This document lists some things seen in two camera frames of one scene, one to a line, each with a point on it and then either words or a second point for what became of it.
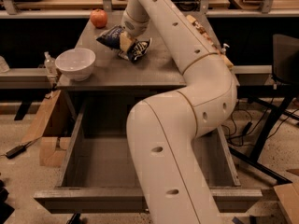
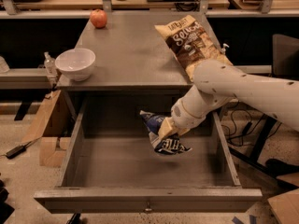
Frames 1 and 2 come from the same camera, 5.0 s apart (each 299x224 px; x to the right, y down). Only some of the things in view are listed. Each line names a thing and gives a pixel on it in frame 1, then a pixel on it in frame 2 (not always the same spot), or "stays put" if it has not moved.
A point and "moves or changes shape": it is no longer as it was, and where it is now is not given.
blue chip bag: [111, 39] moves or changes shape
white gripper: [135, 26] → [180, 116]
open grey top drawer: [96, 176] stays put
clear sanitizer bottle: [49, 64] stays put
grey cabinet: [117, 84] stays put
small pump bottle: [223, 49] stays put
